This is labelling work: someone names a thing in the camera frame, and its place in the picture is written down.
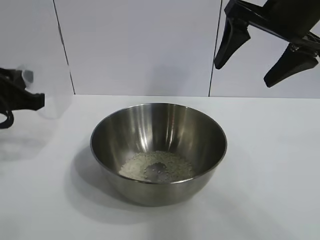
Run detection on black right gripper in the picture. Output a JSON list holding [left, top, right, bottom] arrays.
[[213, 0, 320, 88]]

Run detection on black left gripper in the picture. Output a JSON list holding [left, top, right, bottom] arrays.
[[0, 67, 46, 113]]

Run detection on clear plastic measuring cup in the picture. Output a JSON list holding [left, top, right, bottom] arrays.
[[16, 63, 73, 120]]

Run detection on white rice grains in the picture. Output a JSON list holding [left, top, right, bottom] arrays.
[[119, 150, 196, 181]]

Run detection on stainless steel bowl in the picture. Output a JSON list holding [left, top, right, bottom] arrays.
[[89, 102, 229, 207]]

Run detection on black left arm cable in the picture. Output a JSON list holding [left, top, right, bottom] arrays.
[[0, 111, 14, 130]]

